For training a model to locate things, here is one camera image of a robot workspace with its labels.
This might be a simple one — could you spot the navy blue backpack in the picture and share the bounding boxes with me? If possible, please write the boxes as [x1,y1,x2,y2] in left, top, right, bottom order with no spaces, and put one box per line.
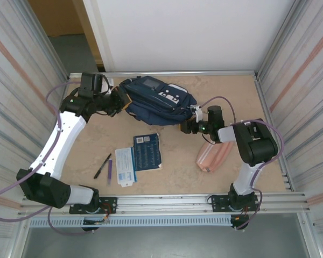
[118,75,199,127]

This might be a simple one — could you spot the pink striped pencil case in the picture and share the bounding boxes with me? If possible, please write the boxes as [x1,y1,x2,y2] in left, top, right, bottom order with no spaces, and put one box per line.
[195,141,235,173]

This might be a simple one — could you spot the dark blue notebook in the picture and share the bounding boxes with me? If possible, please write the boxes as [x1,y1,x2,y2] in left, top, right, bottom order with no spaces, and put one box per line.
[131,133,164,171]

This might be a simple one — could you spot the white blue card package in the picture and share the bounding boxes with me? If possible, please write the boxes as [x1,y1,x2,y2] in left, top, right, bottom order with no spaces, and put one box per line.
[115,147,138,187]

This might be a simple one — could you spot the black pen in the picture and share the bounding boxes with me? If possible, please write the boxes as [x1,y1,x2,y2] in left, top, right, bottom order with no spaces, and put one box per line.
[93,153,113,180]

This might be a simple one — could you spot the purple pen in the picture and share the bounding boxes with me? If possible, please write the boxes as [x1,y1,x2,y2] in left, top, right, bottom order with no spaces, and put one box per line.
[106,159,114,186]

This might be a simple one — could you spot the brown wooden door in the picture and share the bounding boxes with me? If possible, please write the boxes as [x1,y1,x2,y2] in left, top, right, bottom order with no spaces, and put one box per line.
[28,0,104,72]

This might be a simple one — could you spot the aluminium table side rail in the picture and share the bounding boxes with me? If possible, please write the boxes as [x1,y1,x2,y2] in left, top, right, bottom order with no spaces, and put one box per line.
[37,76,71,196]
[254,76,294,191]

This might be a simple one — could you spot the aluminium table edge rail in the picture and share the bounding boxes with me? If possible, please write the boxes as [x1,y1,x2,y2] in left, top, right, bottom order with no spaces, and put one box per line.
[67,70,259,79]

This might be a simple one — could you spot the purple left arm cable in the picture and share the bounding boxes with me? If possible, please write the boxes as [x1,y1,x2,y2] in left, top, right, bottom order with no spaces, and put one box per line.
[0,81,111,237]

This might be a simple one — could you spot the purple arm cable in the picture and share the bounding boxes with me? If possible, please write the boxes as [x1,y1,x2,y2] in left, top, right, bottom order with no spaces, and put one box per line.
[0,81,111,237]
[198,96,286,231]

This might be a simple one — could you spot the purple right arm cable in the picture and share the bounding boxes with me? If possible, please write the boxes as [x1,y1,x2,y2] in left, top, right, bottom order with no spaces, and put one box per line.
[198,96,286,231]

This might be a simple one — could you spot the white door frame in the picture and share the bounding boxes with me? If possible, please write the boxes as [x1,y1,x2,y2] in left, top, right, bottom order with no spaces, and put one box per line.
[82,0,115,72]

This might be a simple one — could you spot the long aluminium mounting rail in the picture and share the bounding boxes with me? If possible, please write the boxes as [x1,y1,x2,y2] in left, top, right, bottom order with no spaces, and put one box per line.
[17,191,312,216]

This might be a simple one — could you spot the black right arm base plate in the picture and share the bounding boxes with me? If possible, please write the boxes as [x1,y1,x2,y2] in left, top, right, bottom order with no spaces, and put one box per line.
[209,193,260,213]

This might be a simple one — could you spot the red black base wires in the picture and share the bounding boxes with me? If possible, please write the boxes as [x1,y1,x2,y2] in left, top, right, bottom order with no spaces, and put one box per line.
[83,203,116,225]
[231,205,251,224]

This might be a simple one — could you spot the grey slotted cable duct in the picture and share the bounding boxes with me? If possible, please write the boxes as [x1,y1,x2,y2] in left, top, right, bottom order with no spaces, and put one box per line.
[29,216,234,228]

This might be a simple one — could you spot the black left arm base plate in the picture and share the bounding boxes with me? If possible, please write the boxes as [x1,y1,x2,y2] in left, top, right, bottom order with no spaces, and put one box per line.
[69,196,118,215]

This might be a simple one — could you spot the aluminium frame post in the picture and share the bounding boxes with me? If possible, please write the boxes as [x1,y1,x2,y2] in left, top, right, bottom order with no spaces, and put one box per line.
[258,0,302,76]

